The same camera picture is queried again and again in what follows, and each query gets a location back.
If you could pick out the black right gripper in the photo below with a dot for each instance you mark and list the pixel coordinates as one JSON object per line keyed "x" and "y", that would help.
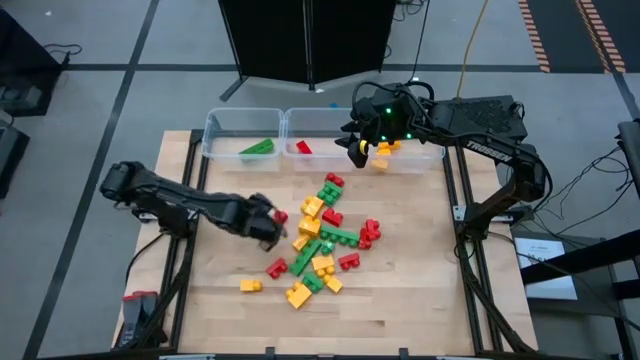
{"x": 369, "y": 120}

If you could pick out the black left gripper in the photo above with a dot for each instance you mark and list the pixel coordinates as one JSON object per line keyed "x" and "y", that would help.
{"x": 247, "y": 217}

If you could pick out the long green building block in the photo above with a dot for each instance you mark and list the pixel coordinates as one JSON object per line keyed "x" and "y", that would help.
{"x": 256, "y": 147}
{"x": 306, "y": 257}
{"x": 340, "y": 236}

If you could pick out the square green building block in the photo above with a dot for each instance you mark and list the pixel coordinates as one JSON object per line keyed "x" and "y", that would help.
{"x": 330, "y": 193}

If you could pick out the small green building block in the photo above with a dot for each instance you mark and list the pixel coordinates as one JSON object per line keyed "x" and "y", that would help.
{"x": 327, "y": 247}

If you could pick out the short green building block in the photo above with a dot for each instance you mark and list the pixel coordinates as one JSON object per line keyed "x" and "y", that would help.
{"x": 313, "y": 282}

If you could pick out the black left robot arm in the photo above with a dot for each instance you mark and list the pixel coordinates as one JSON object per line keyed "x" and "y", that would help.
{"x": 165, "y": 195}

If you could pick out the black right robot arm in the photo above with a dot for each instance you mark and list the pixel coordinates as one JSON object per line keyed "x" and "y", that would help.
{"x": 487, "y": 151}

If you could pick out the clear plastic bin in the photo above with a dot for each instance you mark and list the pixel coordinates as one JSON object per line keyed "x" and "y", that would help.
{"x": 320, "y": 125}
{"x": 220, "y": 125}
{"x": 425, "y": 160}

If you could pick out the large yellow building block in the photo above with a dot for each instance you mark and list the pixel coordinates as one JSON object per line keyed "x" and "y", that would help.
{"x": 298, "y": 295}

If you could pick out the black folding partition screen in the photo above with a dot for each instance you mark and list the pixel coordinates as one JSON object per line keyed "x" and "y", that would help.
{"x": 270, "y": 40}

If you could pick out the black perforated control box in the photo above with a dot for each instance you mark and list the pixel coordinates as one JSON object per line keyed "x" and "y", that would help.
{"x": 475, "y": 112}

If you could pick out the black clamp red top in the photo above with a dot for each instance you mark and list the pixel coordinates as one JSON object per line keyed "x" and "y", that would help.
{"x": 131, "y": 320}
{"x": 149, "y": 310}

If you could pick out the white paper sign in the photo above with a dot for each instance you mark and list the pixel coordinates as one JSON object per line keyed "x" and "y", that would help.
{"x": 545, "y": 280}

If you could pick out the black support beam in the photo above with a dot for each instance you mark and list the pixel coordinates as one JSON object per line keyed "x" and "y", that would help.
{"x": 575, "y": 260}

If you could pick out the black floor case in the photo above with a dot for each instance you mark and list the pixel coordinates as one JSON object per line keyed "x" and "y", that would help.
{"x": 10, "y": 150}

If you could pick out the grey side table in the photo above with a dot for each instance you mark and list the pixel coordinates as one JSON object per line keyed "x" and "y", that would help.
{"x": 595, "y": 295}

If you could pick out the black floor cabinet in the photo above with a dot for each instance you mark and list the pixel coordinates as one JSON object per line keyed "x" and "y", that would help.
{"x": 20, "y": 45}

